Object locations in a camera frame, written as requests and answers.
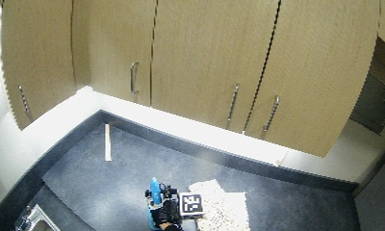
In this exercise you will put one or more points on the white marker cube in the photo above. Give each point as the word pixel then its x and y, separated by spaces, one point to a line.
pixel 190 204

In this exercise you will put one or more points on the white patterned cloth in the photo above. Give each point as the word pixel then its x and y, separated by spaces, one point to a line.
pixel 224 205

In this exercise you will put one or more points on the white stick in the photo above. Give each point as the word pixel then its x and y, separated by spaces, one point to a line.
pixel 108 144

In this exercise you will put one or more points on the wooden cabinet door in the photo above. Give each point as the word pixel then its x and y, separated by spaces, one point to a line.
pixel 39 57
pixel 111 41
pixel 201 57
pixel 311 73

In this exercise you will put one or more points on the grey metal wall panel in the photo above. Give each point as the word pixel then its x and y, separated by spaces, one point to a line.
pixel 374 104

